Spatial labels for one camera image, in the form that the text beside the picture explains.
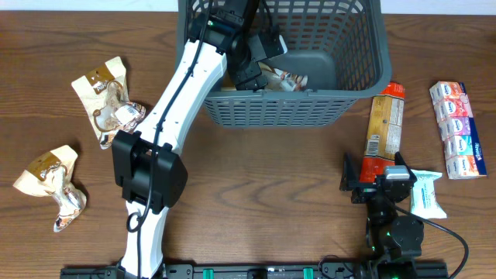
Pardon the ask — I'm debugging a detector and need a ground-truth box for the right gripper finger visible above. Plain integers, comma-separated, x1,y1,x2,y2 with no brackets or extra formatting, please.
394,152,410,177
339,153,358,191

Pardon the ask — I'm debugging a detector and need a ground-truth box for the brown white snack pouch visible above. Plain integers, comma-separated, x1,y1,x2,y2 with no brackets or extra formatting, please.
71,57,146,150
13,145,87,233
222,62,308,91

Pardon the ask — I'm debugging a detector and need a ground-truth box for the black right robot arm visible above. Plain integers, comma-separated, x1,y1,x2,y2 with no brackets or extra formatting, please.
339,153,424,279

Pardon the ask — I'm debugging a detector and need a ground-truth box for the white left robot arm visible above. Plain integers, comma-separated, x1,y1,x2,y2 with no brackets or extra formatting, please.
112,1,288,278

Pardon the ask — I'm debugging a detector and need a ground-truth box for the white wet wipes pack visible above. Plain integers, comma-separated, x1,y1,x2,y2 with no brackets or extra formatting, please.
410,170,447,219

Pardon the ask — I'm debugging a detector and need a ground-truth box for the multicolour tissue pack bundle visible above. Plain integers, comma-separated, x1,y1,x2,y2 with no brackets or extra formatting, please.
429,81,487,180

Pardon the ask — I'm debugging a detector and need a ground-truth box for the orange yellow snack package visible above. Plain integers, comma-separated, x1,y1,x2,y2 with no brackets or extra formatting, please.
359,82,405,182

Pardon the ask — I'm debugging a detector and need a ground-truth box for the grey plastic mesh basket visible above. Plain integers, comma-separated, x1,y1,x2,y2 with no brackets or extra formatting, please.
174,0,393,129

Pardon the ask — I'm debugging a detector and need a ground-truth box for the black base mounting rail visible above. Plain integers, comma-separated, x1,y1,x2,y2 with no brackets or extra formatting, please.
60,261,450,279

